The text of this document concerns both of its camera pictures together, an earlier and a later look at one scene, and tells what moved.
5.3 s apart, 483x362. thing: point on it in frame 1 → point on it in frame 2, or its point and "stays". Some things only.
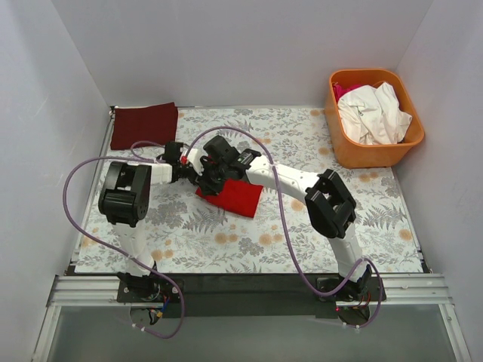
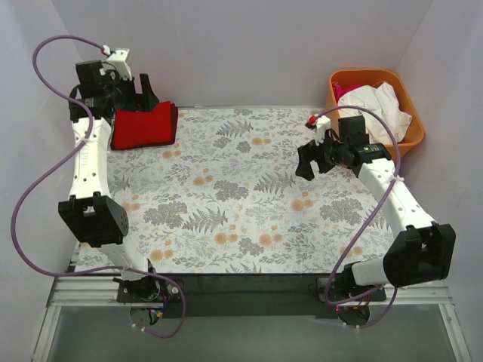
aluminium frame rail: x=399 y=290 stays
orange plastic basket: x=356 y=155 stays
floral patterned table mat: x=247 y=190 stays
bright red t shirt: x=235 y=197 → x=136 y=128
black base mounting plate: x=248 y=296 stays
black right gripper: x=210 y=181 → x=317 y=157
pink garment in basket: x=339 y=90 stays
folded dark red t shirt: x=156 y=123 stays
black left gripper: x=192 y=176 → x=133 y=96
